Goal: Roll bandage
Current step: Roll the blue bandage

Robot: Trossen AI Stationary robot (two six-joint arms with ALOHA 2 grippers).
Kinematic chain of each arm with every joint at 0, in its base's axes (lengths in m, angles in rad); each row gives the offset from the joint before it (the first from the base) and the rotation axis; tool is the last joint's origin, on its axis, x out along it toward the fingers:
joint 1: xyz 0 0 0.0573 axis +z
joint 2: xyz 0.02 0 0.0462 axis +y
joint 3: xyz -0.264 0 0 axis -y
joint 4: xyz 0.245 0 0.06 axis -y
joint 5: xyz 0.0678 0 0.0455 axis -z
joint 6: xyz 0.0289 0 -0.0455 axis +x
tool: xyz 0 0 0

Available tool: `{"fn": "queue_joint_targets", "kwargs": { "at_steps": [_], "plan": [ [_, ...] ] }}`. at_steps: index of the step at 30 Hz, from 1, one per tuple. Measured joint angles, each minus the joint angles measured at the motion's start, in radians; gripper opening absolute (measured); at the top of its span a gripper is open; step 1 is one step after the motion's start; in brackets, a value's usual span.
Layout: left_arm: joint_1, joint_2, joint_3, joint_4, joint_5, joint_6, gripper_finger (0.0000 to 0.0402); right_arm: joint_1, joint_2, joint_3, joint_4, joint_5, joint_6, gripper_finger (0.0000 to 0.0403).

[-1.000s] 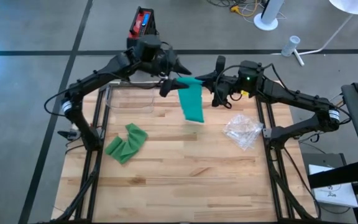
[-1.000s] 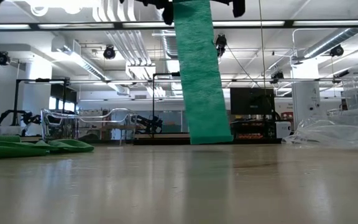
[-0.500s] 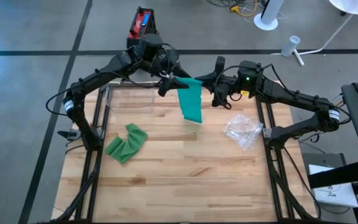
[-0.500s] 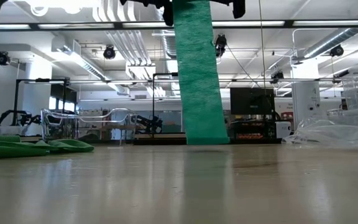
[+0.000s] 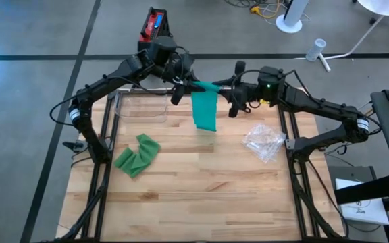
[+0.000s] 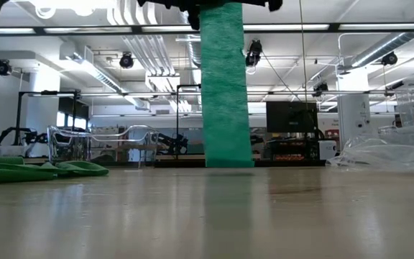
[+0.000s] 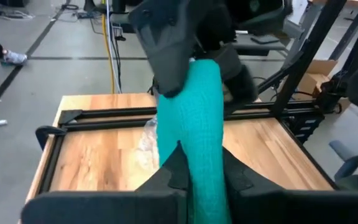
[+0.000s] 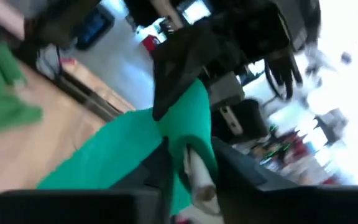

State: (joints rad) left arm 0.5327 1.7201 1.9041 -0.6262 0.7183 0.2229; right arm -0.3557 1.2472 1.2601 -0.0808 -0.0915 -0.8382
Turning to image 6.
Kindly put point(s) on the teal elastic bandage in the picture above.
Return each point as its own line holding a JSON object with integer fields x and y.
{"x": 225, "y": 108}

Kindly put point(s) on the black overhead crossbar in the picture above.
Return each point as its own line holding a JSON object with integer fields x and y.
{"x": 85, "y": 29}

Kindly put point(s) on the black monitor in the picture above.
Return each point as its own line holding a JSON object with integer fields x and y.
{"x": 291, "y": 117}

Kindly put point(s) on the black background robot arm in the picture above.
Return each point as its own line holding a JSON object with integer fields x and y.
{"x": 174, "y": 144}
{"x": 9, "y": 135}

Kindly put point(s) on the black background rig frame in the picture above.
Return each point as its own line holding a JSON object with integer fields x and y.
{"x": 18, "y": 115}

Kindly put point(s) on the white box device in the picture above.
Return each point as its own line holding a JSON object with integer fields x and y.
{"x": 327, "y": 150}

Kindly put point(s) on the clear plastic bag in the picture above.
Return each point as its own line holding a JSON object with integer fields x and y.
{"x": 383, "y": 154}

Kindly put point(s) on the green cloth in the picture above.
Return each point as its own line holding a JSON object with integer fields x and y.
{"x": 13, "y": 174}

